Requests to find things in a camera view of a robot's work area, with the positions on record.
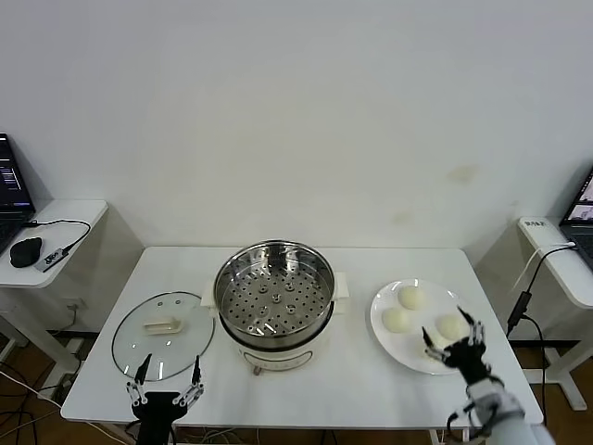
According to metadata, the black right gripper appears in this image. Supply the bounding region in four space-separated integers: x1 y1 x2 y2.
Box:
421 305 492 385

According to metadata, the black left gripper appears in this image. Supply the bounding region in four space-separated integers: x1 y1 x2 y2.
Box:
124 353 206 445

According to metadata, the white steamed baozi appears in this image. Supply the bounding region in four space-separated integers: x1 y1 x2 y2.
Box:
419 334 453 359
435 313 470 339
381 308 412 333
397 286 428 311

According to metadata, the round glass pot lid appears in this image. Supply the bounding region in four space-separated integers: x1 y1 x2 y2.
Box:
110 290 217 382

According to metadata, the stainless steel steamer basket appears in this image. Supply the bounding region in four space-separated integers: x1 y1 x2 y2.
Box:
213 238 335 351

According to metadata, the white round plate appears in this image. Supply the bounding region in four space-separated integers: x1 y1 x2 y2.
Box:
369 277 483 375

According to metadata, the white electric cooker base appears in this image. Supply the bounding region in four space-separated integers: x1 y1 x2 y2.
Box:
201 272 351 375

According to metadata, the white side desk with label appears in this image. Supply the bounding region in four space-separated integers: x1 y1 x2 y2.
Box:
517 216 593 412

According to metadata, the grey usb hub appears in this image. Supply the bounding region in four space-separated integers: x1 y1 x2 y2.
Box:
34 248 67 273

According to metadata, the black laptop with bright windows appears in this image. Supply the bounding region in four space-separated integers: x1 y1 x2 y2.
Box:
559 165 593 273

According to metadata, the white side desk with mouse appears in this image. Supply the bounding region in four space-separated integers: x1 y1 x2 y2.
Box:
0 198 110 372

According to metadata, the black computer mouse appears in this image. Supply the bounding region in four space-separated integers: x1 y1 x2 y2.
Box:
9 236 44 268

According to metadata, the black laptop with dark screen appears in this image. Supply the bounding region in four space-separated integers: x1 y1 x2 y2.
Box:
0 133 37 254

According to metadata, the black cable with adapter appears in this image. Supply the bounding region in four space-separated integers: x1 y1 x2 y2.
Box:
505 243 578 445

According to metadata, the white cable bundle under table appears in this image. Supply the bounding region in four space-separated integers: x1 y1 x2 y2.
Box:
184 428 245 445

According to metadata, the white flat cable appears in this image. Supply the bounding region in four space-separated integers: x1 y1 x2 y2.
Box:
511 239 578 293

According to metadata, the white floor cable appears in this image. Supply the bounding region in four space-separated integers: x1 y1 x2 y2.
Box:
0 373 64 409

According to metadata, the black usb hub cable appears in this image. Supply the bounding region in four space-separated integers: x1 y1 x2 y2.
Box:
21 218 93 254

